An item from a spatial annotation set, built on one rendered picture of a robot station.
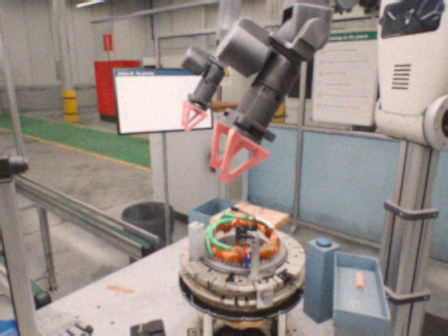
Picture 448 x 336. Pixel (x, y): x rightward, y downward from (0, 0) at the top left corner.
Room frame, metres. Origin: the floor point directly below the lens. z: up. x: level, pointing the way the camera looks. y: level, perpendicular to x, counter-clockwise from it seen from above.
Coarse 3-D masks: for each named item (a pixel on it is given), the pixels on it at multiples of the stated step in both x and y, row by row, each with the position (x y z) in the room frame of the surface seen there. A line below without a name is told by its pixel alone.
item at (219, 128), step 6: (216, 120) 0.59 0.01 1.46; (216, 126) 0.58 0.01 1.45; (222, 126) 0.58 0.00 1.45; (216, 132) 0.57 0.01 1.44; (222, 132) 0.58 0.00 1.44; (228, 132) 0.58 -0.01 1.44; (246, 132) 0.57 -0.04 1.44; (252, 132) 0.54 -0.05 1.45; (216, 138) 0.57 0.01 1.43; (258, 138) 0.54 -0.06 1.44; (216, 144) 0.57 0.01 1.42; (216, 150) 0.57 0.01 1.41; (234, 150) 0.58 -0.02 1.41; (216, 156) 0.57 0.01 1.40; (222, 156) 0.58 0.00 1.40; (210, 162) 0.57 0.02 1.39; (216, 162) 0.57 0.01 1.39; (216, 168) 0.57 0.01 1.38
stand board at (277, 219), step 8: (248, 208) 1.16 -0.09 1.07; (256, 208) 1.16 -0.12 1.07; (264, 208) 1.16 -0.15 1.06; (216, 216) 1.09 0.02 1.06; (256, 216) 1.09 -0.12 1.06; (264, 216) 1.09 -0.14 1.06; (272, 216) 1.09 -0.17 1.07; (280, 216) 1.09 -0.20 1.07; (288, 216) 1.10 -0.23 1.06; (280, 224) 1.05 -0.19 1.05
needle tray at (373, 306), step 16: (336, 256) 0.84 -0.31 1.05; (352, 256) 0.83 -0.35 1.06; (336, 272) 0.81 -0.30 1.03; (352, 272) 0.81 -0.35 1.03; (368, 272) 0.81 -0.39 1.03; (336, 288) 0.74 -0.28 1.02; (352, 288) 0.74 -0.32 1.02; (368, 288) 0.74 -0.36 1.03; (336, 304) 0.68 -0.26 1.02; (352, 304) 0.68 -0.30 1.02; (368, 304) 0.68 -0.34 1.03; (384, 304) 0.64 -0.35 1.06; (336, 320) 0.61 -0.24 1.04; (352, 320) 0.60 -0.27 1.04; (368, 320) 0.59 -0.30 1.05; (384, 320) 0.58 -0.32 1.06
